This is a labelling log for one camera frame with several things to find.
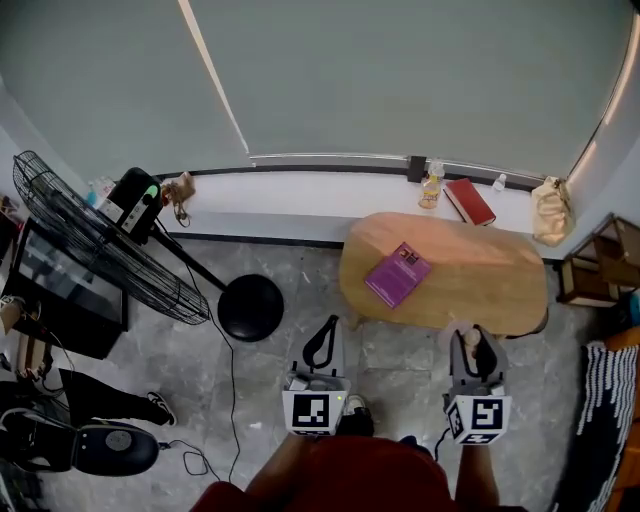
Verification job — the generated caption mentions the person's black trousers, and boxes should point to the person's black trousers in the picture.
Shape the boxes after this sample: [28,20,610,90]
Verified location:
[338,405,419,449]

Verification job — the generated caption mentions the clear bottle with yellow label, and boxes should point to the clear bottle with yellow label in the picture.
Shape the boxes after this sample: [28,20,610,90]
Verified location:
[417,159,447,210]

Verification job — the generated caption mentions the black oval device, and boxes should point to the black oval device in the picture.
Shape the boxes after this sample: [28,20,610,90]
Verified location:
[69,419,160,476]

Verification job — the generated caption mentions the person's left forearm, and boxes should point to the person's left forearm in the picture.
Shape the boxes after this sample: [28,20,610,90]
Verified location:
[244,432,314,501]

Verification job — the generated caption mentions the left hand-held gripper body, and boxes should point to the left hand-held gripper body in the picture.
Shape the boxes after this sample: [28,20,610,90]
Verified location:
[282,368,351,437]

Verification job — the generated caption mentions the brown pouch with straps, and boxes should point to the brown pouch with straps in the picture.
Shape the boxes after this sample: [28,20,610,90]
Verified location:
[162,171,196,229]

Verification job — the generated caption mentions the person's red shirt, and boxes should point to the person's red shirt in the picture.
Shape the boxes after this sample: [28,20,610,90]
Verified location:
[189,434,531,512]

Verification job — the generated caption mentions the black fan power cable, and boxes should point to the black fan power cable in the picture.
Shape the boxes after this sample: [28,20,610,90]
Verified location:
[154,299,242,484]

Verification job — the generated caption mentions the red book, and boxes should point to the red book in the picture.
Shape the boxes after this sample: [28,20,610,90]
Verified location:
[443,177,498,227]

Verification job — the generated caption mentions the small wooden stool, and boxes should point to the small wooden stool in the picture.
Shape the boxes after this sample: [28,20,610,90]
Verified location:
[13,329,54,384]

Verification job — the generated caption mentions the oval wooden table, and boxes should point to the oval wooden table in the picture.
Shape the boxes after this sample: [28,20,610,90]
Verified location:
[338,211,550,341]

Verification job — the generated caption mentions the black standing fan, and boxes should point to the black standing fan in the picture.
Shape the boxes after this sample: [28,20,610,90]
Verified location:
[12,149,285,344]

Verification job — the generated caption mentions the grey roller blind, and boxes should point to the grey roller blind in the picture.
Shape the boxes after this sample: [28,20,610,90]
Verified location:
[0,0,250,176]
[189,0,636,174]

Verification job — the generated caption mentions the purple book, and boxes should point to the purple book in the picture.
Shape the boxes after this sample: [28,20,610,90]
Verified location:
[363,241,433,310]

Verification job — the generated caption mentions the person's right forearm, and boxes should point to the person's right forearm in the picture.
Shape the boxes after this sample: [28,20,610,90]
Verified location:
[455,442,501,512]

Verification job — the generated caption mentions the wooden shelf cart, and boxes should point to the wooden shelf cart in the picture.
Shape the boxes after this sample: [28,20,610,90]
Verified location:
[557,212,640,309]

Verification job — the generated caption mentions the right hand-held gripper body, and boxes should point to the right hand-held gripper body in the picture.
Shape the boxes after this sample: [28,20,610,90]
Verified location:
[442,372,514,446]

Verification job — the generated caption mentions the black white striped pillow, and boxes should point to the black white striped pillow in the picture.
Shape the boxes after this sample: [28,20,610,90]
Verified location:
[552,341,640,512]

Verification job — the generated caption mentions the beige bag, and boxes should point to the beige bag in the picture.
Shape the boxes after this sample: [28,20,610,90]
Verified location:
[529,174,576,248]

